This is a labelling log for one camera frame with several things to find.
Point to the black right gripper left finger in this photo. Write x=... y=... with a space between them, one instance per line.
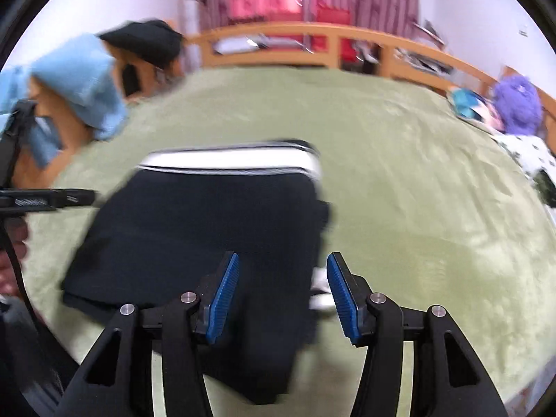
x=115 y=377

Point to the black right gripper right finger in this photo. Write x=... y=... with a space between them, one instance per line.
x=448 y=377

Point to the black pants with white stripe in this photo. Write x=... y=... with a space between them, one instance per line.
x=171 y=224

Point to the person's left hand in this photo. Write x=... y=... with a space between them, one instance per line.
x=14 y=235

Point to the light blue towel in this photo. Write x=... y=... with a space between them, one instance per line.
x=80 y=72

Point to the wooden side shelf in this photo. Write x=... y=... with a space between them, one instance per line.
x=58 y=134

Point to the green bed blanket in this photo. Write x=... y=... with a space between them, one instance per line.
x=427 y=208

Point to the black garment on shelf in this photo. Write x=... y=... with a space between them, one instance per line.
x=153 y=41

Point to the dark tablet on pillow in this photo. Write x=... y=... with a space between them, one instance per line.
x=545 y=188

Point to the white spotted pillow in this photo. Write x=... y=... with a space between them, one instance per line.
x=531 y=154

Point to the teal and pink cloth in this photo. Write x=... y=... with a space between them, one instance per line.
x=473 y=109

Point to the purple plush toy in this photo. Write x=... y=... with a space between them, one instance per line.
x=518 y=104

